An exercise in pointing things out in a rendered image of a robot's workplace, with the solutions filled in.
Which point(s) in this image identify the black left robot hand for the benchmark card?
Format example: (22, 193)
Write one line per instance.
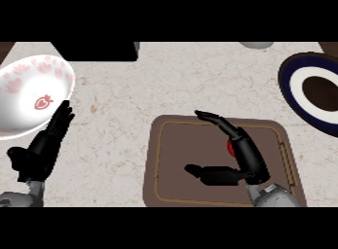
(45, 149)

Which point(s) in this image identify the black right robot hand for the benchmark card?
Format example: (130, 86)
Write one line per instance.
(246, 152)

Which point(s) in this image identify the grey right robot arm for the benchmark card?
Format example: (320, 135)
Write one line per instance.
(274, 196)

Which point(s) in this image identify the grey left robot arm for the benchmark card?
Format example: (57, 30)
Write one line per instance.
(20, 196)

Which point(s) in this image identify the red tomato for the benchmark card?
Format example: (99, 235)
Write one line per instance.
(231, 148)

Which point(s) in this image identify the brown tray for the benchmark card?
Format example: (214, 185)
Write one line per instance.
(186, 155)

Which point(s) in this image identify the navy and white plate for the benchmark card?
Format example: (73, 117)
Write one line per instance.
(320, 94)

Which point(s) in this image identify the white bowl with pink print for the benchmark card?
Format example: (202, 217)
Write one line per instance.
(26, 94)

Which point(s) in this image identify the black box appliance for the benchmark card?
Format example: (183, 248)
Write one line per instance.
(100, 51)

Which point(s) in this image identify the grey round object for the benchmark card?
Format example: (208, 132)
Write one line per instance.
(256, 45)

